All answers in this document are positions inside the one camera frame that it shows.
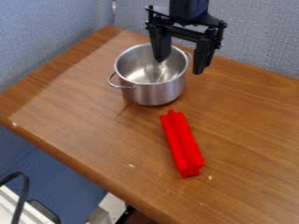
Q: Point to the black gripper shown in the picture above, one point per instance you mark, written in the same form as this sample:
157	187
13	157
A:
184	19

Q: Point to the red star-shaped block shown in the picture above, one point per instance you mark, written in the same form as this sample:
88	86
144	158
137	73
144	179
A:
184	148

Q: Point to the stainless steel pot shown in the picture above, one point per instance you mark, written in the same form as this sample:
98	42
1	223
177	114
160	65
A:
149	83

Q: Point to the white box with black part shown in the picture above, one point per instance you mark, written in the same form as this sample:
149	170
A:
32	214

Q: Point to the white table leg bracket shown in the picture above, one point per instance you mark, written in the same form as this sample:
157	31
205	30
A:
112	211

